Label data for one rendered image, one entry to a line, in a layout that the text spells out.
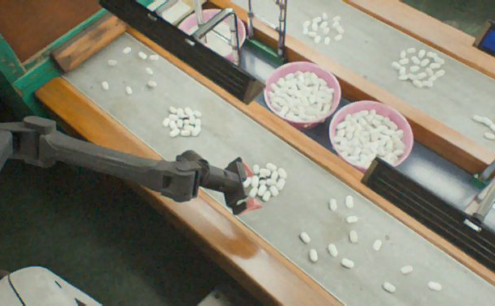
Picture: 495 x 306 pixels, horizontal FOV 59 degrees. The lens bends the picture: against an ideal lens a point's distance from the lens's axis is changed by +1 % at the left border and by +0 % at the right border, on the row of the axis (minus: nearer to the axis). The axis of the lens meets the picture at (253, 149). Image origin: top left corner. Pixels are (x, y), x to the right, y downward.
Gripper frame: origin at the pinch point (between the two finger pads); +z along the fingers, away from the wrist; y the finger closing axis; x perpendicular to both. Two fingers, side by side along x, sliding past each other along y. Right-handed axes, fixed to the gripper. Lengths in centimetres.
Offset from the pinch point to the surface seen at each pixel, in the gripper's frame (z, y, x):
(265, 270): 10.3, 17.5, -10.4
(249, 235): 9.2, 6.6, -12.1
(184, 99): 4, -49, -22
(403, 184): 4.8, 15.6, 35.3
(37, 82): -30, -67, -57
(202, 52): -18.1, -34.4, 8.0
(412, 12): 62, -66, 52
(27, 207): 5, -63, -137
